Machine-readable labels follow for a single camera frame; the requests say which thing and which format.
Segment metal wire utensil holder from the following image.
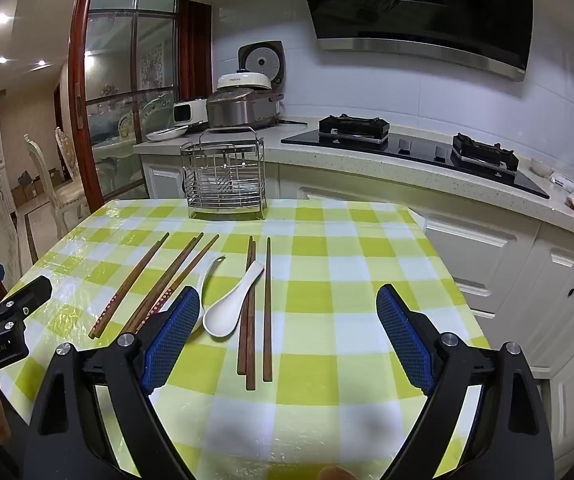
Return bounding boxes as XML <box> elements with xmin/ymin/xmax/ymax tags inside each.
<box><xmin>180</xmin><ymin>127</ymin><xmax>268</xmax><ymax>221</ymax></box>

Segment white dining chair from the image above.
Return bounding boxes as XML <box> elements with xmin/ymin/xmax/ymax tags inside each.
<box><xmin>54</xmin><ymin>126</ymin><xmax>92</xmax><ymax>231</ymax></box>
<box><xmin>23</xmin><ymin>133</ymin><xmax>55</xmax><ymax>196</ymax></box>
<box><xmin>134</xmin><ymin>97</ymin><xmax>178</xmax><ymax>133</ymax></box>

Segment round dining table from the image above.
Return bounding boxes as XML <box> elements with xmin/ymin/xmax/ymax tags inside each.
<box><xmin>92</xmin><ymin>137</ymin><xmax>140</xmax><ymax>171</ymax></box>

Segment yellow checkered tablecloth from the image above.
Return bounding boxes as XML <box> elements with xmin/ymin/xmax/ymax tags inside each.
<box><xmin>0</xmin><ymin>197</ymin><xmax>492</xmax><ymax>480</ymax></box>

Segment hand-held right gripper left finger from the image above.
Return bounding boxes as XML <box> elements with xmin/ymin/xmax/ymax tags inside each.
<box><xmin>23</xmin><ymin>285</ymin><xmax>202</xmax><ymax>480</ymax></box>

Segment white ceramic spoon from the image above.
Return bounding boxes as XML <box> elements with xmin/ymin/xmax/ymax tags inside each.
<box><xmin>202</xmin><ymin>260</ymin><xmax>266</xmax><ymax>338</ymax></box>
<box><xmin>187</xmin><ymin>255</ymin><xmax>226</xmax><ymax>335</ymax></box>

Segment red-framed glass sliding door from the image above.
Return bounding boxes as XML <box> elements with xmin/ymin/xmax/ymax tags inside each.
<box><xmin>68</xmin><ymin>0</ymin><xmax>212</xmax><ymax>211</ymax></box>

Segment person's right hand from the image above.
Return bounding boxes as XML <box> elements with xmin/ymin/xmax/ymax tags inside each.
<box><xmin>317</xmin><ymin>465</ymin><xmax>364</xmax><ymax>480</ymax></box>

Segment black burner grate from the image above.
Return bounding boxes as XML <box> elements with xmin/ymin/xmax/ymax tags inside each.
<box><xmin>451</xmin><ymin>132</ymin><xmax>520</xmax><ymax>177</ymax></box>
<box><xmin>318</xmin><ymin>115</ymin><xmax>390</xmax><ymax>147</ymax></box>

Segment silver rice cooker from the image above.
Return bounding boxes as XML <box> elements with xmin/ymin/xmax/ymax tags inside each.
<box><xmin>206</xmin><ymin>40</ymin><xmax>286</xmax><ymax>130</ymax></box>

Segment black glass gas cooktop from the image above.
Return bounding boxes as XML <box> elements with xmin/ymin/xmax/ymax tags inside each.
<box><xmin>281</xmin><ymin>115</ymin><xmax>551</xmax><ymax>199</ymax></box>

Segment small white appliance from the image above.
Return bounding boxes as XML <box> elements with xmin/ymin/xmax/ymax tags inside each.
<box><xmin>173</xmin><ymin>99</ymin><xmax>211</xmax><ymax>126</ymax></box>

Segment black range hood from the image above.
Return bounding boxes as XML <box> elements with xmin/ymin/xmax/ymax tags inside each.
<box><xmin>294</xmin><ymin>0</ymin><xmax>535</xmax><ymax>82</ymax></box>

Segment white plate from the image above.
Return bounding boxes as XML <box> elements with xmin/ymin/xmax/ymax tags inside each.
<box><xmin>145</xmin><ymin>127</ymin><xmax>188</xmax><ymax>142</ymax></box>

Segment white appliance lid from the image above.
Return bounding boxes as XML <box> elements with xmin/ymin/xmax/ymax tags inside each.
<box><xmin>217</xmin><ymin>72</ymin><xmax>272</xmax><ymax>93</ymax></box>

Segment white lower kitchen cabinets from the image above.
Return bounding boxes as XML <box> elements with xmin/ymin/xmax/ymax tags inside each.
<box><xmin>139</xmin><ymin>155</ymin><xmax>574</xmax><ymax>466</ymax></box>

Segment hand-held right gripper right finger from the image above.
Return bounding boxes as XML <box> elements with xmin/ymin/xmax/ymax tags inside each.
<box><xmin>376</xmin><ymin>284</ymin><xmax>555</xmax><ymax>480</ymax></box>

